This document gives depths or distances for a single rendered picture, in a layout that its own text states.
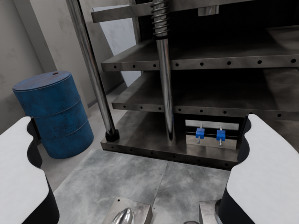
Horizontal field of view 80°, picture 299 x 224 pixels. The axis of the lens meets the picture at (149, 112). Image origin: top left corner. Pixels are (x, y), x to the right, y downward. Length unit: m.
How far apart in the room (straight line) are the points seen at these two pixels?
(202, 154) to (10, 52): 2.57
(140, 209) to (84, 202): 0.30
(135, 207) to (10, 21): 2.69
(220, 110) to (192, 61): 0.28
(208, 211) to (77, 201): 0.58
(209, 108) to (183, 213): 0.50
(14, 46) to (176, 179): 2.59
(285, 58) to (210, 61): 0.28
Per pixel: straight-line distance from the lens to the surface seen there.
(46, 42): 2.85
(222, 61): 0.88
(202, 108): 0.98
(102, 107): 1.12
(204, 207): 0.72
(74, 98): 2.36
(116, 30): 3.81
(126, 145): 1.18
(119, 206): 0.80
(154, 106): 1.03
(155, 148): 1.11
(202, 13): 1.12
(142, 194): 0.89
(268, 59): 0.90
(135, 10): 0.96
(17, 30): 3.02
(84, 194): 0.98
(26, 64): 3.01
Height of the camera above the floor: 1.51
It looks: 30 degrees down
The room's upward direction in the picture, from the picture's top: 9 degrees counter-clockwise
